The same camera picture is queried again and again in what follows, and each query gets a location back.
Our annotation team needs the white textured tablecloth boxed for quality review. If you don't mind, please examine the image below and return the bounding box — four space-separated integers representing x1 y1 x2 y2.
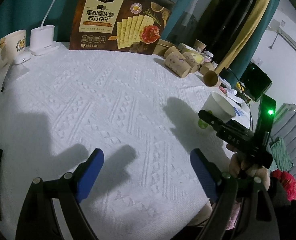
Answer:
0 45 232 239

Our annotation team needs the black pen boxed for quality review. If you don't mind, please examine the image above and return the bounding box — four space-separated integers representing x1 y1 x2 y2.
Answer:
1 63 13 93

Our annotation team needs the white paper cup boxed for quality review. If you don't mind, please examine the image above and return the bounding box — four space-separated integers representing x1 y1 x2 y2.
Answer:
201 92 236 123

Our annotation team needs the white earbuds case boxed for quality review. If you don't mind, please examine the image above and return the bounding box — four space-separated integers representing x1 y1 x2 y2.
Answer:
13 51 31 65

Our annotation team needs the upright brown paper cup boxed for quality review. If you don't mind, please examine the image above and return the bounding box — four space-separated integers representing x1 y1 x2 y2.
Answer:
193 40 207 51

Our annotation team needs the white desk lamp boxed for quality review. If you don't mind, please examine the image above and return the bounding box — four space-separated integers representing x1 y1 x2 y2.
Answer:
29 0 60 56

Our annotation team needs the black monitor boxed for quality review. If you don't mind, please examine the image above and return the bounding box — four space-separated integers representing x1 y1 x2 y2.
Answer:
240 62 272 102

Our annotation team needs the red bag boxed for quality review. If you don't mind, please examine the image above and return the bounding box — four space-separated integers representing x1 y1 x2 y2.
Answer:
271 170 296 202

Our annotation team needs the yellow curtain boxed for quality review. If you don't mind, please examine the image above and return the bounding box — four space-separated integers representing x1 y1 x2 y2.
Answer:
215 0 270 74

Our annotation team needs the white cartoon mug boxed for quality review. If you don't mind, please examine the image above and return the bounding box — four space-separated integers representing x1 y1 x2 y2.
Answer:
0 29 26 69

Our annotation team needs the black cable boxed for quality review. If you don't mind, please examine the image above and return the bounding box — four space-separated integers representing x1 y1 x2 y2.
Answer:
223 67 254 131

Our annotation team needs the white air conditioner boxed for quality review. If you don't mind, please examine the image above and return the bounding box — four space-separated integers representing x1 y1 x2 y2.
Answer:
267 19 296 51

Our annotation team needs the brown cracker box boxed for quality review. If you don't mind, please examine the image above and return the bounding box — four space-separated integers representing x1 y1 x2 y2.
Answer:
69 0 172 55

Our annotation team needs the person's right hand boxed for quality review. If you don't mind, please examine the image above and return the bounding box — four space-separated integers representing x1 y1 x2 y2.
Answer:
226 144 270 190

